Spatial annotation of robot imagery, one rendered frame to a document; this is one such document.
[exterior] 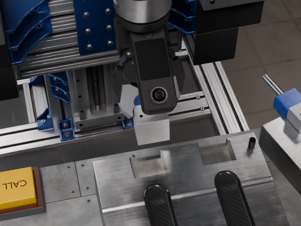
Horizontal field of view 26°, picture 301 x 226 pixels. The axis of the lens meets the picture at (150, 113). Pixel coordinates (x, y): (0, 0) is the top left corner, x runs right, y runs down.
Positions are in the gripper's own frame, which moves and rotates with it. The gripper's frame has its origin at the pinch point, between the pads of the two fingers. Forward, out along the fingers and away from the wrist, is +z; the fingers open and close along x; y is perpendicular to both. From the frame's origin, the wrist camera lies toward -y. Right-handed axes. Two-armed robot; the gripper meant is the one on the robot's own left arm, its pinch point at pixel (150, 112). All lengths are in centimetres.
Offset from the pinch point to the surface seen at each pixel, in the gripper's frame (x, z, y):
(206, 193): -6.0, 6.0, -12.0
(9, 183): 23.3, 10.3, -1.5
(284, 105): -23.4, 8.8, 3.6
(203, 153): -7.7, 8.3, -3.4
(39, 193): 19.0, 12.0, -3.2
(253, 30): -57, 100, 105
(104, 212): 9.2, 5.4, -12.4
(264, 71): -54, 99, 85
